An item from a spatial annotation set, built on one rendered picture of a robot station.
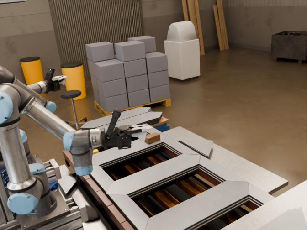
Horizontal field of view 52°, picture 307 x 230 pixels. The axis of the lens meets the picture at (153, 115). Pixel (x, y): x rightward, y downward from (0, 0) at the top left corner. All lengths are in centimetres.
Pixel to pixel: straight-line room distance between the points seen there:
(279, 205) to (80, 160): 89
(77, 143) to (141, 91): 420
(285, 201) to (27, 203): 111
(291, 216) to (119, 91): 420
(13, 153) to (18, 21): 708
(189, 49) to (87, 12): 300
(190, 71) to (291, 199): 589
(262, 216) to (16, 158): 104
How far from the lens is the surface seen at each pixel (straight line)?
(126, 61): 522
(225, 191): 193
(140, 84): 540
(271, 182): 223
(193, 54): 725
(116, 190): 200
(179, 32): 704
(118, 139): 127
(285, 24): 991
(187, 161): 223
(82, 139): 128
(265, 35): 1038
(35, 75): 790
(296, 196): 161
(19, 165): 138
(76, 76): 664
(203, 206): 182
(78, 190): 240
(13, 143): 134
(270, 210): 151
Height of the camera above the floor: 197
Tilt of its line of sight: 21 degrees down
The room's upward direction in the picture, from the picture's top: 5 degrees counter-clockwise
